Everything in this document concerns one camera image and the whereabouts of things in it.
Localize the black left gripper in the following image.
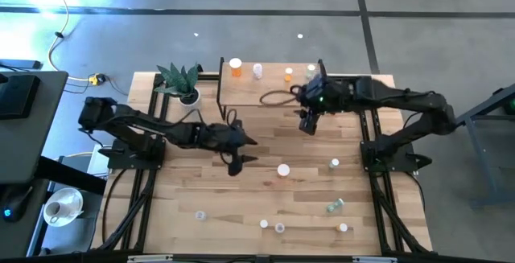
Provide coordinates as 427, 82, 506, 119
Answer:
198, 117, 259, 178

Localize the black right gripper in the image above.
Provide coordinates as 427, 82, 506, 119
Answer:
295, 72, 352, 137

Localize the green plant in white pot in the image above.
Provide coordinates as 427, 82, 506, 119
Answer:
154, 62, 203, 109

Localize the white paper box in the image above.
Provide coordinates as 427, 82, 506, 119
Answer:
86, 145, 112, 178

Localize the black desk crossbar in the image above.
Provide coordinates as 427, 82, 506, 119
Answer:
36, 155, 108, 196

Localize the grey metal trolley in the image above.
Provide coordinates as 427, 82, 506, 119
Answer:
442, 81, 515, 210

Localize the white cup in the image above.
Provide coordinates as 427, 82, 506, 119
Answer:
43, 200, 63, 224

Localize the dark grey desk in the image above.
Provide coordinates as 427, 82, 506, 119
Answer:
0, 69, 69, 260

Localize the black flat box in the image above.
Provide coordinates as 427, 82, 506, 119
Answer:
0, 73, 41, 120

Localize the black computer mouse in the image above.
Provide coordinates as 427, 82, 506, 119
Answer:
0, 185, 34, 224

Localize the black slim bar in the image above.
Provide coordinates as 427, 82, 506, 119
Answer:
0, 58, 43, 71

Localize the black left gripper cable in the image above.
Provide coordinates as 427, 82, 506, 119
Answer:
223, 108, 241, 129

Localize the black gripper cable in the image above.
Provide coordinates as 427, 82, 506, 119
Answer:
223, 108, 241, 129
258, 88, 307, 108

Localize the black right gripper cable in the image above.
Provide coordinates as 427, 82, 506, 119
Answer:
258, 88, 307, 108

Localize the wooden shelf black metal frame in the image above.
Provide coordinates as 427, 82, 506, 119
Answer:
216, 56, 328, 122

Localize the black aluminium rig frame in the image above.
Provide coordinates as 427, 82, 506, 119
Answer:
91, 71, 435, 263

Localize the silver metal bracket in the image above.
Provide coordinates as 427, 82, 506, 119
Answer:
127, 255, 174, 263
352, 256, 398, 263

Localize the black cable bundle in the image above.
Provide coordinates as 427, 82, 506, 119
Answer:
98, 169, 159, 253
369, 172, 428, 254

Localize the white floor cable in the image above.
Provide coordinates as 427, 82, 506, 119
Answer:
43, 0, 92, 83

